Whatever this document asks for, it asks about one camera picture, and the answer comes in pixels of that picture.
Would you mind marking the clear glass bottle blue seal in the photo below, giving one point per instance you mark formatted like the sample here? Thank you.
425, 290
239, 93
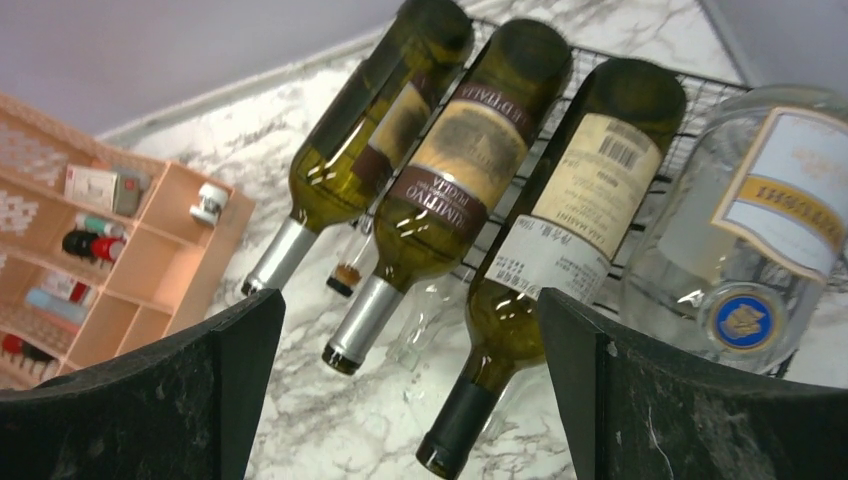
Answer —
733, 266

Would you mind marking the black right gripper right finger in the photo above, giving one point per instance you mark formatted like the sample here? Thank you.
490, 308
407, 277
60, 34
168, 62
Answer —
634, 407

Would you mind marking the peach plastic file organizer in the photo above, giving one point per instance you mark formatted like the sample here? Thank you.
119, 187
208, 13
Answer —
61, 313

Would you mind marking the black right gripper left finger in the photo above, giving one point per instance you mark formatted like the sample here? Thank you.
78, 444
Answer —
184, 407

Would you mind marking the small white jar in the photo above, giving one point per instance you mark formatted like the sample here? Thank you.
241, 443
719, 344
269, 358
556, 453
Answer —
212, 199

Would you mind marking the clear bottle with cork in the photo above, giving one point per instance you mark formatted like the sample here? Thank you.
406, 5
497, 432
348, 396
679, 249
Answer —
356, 260

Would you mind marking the green wine bottle silver neck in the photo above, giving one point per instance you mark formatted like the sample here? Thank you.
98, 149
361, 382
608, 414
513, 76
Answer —
363, 137

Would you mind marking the green bottle cream label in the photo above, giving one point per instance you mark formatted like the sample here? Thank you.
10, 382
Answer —
563, 231

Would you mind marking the clear empty glass bottle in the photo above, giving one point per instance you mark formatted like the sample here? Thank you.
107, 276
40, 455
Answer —
438, 304

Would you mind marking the white grey box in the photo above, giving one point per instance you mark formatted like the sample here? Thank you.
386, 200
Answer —
118, 190

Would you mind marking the black wire wine rack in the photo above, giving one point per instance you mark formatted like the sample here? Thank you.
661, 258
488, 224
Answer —
703, 95

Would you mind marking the red and black marker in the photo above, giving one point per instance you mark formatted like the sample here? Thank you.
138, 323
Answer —
91, 246

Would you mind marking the green bottle brown Primitivo label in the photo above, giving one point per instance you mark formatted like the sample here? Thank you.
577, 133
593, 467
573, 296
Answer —
441, 199

